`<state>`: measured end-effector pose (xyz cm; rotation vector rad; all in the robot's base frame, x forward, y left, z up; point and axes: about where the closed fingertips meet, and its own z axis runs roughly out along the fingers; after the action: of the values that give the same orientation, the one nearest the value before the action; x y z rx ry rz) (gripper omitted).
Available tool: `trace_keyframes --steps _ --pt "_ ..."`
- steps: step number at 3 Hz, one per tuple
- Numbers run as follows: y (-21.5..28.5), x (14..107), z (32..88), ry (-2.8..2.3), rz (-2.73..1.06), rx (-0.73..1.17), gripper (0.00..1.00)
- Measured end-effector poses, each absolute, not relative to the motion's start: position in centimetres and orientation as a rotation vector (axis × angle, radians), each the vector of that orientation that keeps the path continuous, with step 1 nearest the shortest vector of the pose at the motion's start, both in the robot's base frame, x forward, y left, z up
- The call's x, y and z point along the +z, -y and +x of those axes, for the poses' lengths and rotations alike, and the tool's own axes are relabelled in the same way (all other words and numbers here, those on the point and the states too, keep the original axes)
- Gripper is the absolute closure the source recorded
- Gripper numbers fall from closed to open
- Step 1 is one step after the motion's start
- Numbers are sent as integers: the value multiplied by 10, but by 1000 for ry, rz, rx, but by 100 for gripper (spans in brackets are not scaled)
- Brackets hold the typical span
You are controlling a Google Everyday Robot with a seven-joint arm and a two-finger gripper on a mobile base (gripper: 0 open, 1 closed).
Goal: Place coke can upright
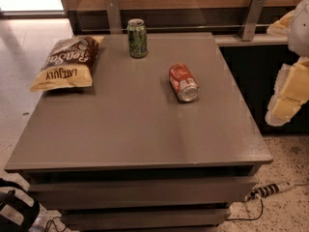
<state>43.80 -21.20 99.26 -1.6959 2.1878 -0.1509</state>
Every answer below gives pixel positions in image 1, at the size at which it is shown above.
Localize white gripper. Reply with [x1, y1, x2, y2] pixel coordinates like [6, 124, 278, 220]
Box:
[265, 0, 309, 127]

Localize red coke can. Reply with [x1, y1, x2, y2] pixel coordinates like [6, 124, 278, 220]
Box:
[169, 63, 199, 102]

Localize green soda can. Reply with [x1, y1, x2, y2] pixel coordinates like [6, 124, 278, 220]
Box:
[127, 18, 148, 58]

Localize grey counter ledge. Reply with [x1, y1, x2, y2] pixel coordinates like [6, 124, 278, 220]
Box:
[213, 32, 290, 47]

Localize grey drawer cabinet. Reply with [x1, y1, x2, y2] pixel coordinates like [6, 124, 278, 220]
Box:
[6, 33, 272, 232]

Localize lower grey drawer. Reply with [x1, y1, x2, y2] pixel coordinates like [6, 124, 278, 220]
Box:
[61, 209, 231, 231]

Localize grey drawer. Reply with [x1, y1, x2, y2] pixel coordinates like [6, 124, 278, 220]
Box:
[30, 177, 255, 210]
[61, 209, 231, 231]

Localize brown yellow chip bag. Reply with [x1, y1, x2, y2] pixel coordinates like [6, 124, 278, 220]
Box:
[30, 36, 104, 92]

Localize top grey drawer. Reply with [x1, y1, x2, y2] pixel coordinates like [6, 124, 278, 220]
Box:
[30, 177, 255, 210]

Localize right metal bracket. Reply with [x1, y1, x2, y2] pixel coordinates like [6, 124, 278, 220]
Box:
[239, 0, 266, 42]

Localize metal bracket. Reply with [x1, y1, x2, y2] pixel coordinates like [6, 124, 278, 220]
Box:
[105, 0, 123, 34]
[239, 0, 266, 42]

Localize black power cable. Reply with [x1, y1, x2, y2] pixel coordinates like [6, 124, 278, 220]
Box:
[226, 198, 265, 222]

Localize left metal bracket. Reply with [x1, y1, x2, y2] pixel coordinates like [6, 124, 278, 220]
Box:
[105, 0, 123, 34]

